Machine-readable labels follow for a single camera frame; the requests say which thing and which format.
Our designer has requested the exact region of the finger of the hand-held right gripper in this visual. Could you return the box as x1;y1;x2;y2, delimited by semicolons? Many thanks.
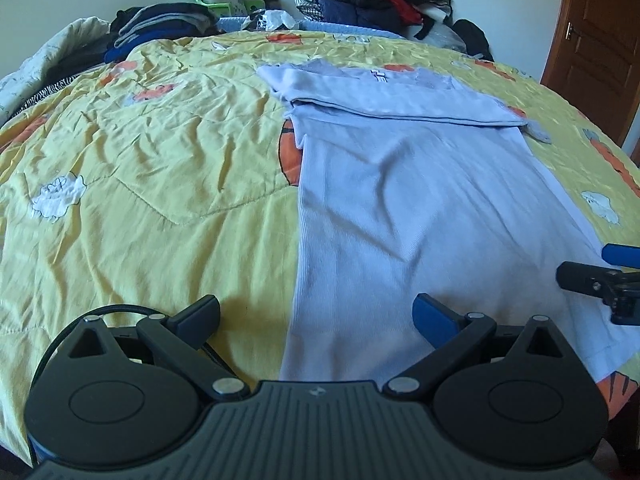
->
556;261;640;327
602;243;640;265

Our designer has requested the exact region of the navy padded jacket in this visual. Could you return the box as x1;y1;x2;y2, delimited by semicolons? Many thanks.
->
317;0;403;37

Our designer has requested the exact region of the crumpled white plastic bag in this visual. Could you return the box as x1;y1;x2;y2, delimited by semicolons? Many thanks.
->
257;10;301;31

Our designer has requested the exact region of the green plastic chair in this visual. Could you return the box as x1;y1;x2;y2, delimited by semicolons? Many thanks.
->
194;0;266;17

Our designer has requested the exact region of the stack of folded dark clothes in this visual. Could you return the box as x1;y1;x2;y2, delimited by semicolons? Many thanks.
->
102;2;221;63

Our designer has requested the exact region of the brown wooden door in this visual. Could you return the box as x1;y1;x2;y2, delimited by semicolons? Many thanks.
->
540;0;640;166

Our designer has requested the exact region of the clear plastic bag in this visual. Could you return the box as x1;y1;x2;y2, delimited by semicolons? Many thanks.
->
415;22;468;54

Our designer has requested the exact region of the black white striped cloth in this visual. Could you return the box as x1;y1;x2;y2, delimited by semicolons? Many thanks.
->
20;77;81;111

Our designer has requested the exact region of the white printed quilt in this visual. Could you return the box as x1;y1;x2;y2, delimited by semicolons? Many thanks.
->
0;16;111;121

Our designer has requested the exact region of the blue knitted blanket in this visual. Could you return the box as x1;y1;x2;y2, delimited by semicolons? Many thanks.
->
217;16;401;39

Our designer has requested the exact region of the light purple long-sleeve shirt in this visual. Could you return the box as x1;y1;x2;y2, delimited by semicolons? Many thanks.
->
256;58;640;382

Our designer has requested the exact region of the yellow carrot print quilt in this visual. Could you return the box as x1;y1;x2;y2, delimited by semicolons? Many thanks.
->
0;30;640;461

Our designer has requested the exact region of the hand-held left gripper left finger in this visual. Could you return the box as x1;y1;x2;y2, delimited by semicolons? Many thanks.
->
56;294;251;402

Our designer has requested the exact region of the black bag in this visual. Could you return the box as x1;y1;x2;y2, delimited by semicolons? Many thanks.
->
452;19;494;61

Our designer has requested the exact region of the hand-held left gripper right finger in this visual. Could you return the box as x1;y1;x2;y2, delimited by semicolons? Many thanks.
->
382;293;578;402

